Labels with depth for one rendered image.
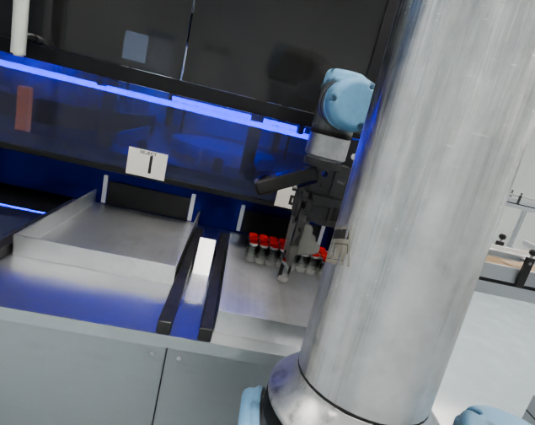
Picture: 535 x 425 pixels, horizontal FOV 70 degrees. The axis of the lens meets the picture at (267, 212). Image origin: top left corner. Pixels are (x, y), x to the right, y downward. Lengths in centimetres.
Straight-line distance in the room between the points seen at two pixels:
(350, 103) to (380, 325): 39
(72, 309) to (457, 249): 50
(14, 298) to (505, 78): 59
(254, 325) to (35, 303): 30
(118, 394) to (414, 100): 108
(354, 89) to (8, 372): 106
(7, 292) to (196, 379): 61
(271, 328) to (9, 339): 77
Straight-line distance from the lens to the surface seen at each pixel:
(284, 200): 88
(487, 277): 127
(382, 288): 21
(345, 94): 55
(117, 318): 58
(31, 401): 127
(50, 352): 116
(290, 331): 58
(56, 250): 71
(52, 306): 60
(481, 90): 21
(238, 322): 56
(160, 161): 88
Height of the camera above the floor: 120
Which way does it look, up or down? 15 degrees down
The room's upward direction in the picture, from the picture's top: 14 degrees clockwise
